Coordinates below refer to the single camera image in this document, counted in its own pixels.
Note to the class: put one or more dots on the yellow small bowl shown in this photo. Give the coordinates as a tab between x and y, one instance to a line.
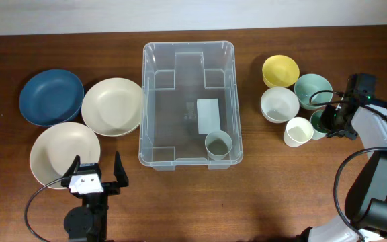
280	71

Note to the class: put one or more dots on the clear plastic storage bin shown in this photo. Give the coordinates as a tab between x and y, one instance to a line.
174	76

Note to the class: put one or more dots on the grey cup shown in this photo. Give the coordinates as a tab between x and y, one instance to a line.
218	144

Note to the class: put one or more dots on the beige bowl near gripper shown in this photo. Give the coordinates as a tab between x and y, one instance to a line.
55	149

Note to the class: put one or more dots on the cream cup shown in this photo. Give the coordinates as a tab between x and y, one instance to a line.
298	131

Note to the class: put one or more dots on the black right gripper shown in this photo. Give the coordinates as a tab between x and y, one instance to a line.
351	134

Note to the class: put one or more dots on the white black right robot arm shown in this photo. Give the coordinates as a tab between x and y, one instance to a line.
359	114

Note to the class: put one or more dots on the dark blue bowl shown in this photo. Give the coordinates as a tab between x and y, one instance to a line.
51	97

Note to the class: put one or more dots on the beige bowl near bin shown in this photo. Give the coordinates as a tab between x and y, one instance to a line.
113	107

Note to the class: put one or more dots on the mint green small bowl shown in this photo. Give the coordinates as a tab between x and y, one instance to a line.
309	84

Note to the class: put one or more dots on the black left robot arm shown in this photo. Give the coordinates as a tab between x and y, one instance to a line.
89	221

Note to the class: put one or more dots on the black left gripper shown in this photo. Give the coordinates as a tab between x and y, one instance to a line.
113	187

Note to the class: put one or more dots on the white small bowl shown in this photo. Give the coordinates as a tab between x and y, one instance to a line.
279	105

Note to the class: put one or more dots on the white label in bin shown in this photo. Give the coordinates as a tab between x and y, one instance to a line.
208	116

